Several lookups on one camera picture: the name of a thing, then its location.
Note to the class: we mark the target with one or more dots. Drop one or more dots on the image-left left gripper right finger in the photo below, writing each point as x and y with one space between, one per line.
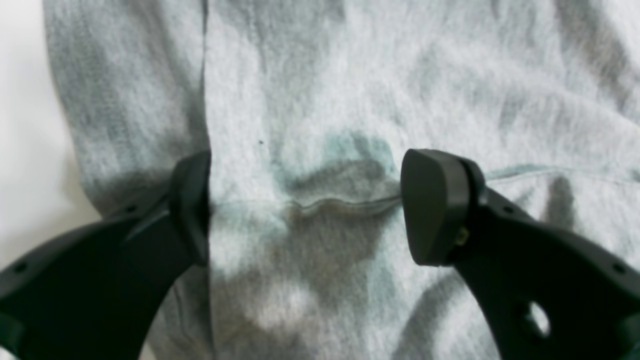
545 293

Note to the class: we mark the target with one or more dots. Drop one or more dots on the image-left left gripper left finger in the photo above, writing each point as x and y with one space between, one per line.
92 293

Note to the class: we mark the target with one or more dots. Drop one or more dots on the grey t-shirt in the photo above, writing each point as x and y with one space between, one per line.
308 107

